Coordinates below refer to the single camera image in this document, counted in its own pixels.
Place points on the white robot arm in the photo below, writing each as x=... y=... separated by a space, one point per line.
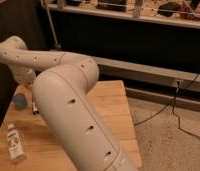
x=61 y=81

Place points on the wooden table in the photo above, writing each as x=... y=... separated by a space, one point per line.
x=42 y=151

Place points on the metal pole stand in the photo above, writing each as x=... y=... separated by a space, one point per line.
x=57 y=46

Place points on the white plastic bottle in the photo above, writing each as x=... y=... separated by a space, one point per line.
x=15 y=145

